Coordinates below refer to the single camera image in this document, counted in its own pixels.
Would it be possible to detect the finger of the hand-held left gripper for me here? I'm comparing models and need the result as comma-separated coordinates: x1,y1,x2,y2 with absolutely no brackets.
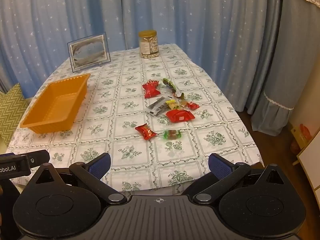
5,149,50,167

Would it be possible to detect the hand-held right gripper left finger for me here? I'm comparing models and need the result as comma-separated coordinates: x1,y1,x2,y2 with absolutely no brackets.
25,152,128,205

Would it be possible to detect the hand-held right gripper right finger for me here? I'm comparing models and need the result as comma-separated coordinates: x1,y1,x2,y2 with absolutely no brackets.
193,153,297,205

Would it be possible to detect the orange plastic tray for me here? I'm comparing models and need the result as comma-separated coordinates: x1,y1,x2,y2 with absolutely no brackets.
19,73,91,134

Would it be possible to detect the red gold-print twisted candy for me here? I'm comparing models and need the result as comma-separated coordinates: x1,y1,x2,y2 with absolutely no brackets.
135,124,157,140

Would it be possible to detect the green candy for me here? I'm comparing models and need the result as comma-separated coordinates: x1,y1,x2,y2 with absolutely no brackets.
163,129,182,140

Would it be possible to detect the red snack packet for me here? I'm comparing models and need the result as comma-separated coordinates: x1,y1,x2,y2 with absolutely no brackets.
165,109,195,123

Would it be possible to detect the silver black snack packet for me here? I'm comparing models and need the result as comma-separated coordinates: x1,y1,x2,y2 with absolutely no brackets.
146,96,168,117

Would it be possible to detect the large red twisted candy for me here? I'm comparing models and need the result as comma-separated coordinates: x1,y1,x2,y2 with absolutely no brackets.
142,79,160,99

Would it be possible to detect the long green snack packet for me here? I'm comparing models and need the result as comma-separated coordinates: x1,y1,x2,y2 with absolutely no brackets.
162,78,187,100

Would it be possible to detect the green zigzag cushion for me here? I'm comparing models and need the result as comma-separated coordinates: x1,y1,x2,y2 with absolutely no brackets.
0,83,29,145

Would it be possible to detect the orange cardboard box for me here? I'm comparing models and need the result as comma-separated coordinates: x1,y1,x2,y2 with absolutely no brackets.
290,124,313,153

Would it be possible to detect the white wooden cabinet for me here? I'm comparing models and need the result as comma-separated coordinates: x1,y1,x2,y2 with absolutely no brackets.
296,130,320,190

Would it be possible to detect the grey lace-trimmed furniture cover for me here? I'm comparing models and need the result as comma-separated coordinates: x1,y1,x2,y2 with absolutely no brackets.
251,0,320,137

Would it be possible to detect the gold-lidded clear snack jar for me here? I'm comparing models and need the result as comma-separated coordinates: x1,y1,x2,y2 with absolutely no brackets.
139,30,159,58

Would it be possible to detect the blue star-print curtain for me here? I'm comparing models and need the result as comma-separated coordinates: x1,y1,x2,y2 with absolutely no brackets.
0,0,284,113

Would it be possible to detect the silver picture frame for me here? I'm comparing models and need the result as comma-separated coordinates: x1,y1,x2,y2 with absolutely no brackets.
67,32,112,73

